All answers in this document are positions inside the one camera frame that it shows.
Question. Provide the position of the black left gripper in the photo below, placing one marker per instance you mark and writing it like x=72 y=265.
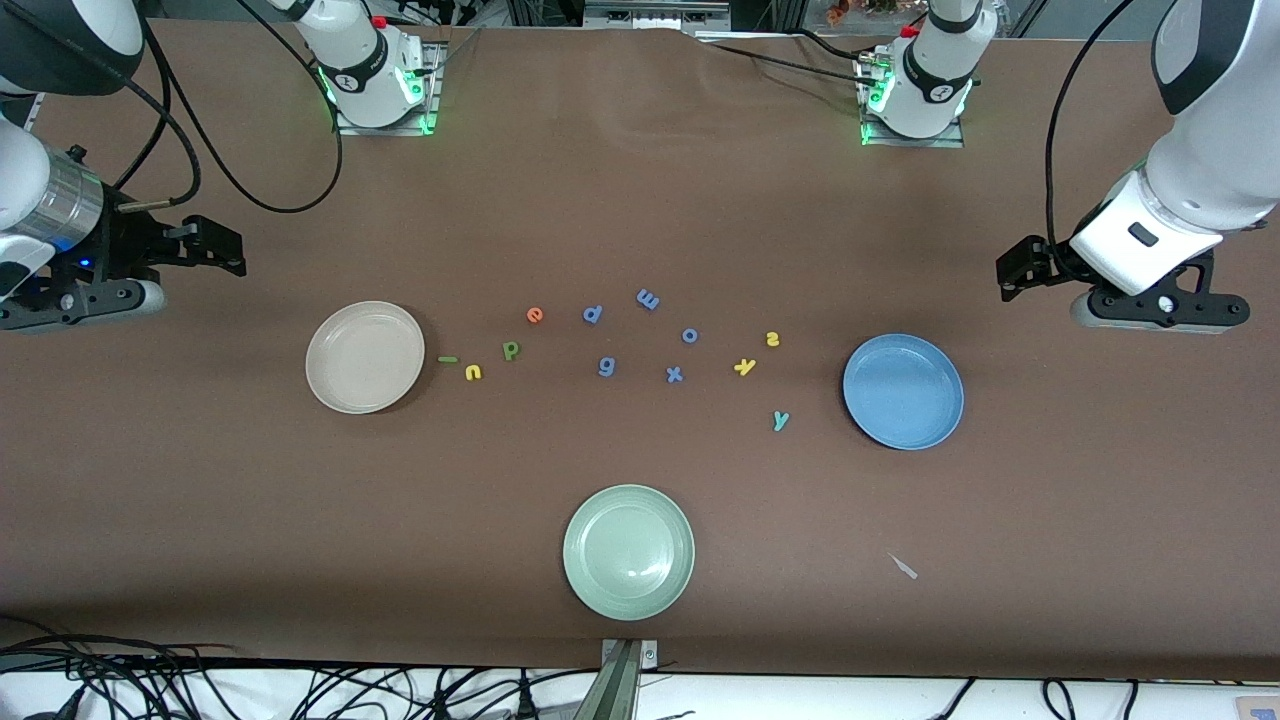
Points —
x=1052 y=262

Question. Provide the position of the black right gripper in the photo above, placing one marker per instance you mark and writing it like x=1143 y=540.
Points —
x=128 y=245

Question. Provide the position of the yellow foam letter k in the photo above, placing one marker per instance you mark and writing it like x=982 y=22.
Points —
x=745 y=366

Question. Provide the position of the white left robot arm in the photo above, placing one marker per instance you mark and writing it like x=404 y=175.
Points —
x=935 y=80

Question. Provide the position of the metal arm base mounting plate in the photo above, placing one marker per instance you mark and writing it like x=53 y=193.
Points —
x=430 y=100
x=915 y=142

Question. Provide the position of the blue plate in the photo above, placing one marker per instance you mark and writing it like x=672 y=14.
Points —
x=903 y=391

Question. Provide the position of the beige brown plate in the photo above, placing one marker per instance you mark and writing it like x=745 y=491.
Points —
x=365 y=357

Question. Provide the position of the small white paper scrap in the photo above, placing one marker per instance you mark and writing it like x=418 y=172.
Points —
x=903 y=566

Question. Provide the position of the orange background object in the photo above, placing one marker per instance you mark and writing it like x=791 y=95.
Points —
x=838 y=10

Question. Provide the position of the blue foam letter m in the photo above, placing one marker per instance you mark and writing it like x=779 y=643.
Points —
x=648 y=299

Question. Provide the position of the brown table cover sheet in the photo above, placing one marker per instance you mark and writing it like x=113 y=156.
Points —
x=640 y=200

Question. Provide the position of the pale green plate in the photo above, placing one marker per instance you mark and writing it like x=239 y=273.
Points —
x=628 y=552

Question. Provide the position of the tan box with blue print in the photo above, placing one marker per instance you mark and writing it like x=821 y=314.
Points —
x=1260 y=708

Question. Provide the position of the aluminium frame rail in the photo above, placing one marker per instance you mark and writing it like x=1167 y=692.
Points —
x=650 y=15

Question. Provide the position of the grey metal camera mount bracket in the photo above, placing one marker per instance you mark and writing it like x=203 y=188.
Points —
x=625 y=680

